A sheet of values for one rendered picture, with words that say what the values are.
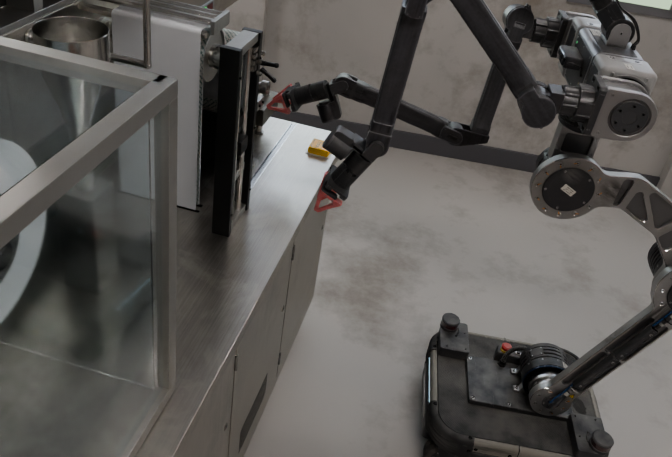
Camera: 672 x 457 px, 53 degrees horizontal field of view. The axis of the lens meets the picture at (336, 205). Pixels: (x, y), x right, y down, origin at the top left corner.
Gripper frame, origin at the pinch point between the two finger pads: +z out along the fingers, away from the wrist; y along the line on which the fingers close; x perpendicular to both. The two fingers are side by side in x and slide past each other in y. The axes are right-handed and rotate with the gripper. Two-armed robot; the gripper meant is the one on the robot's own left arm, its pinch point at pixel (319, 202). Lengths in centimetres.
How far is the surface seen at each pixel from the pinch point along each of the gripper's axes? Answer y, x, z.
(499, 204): -190, 133, 45
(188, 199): -6.7, -26.9, 28.3
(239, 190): -7.5, -17.3, 16.3
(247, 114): -10.6, -28.2, -3.1
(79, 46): 34, -64, -18
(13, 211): 95, -50, -35
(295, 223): -9.3, 1.6, 16.0
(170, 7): -15, -59, -13
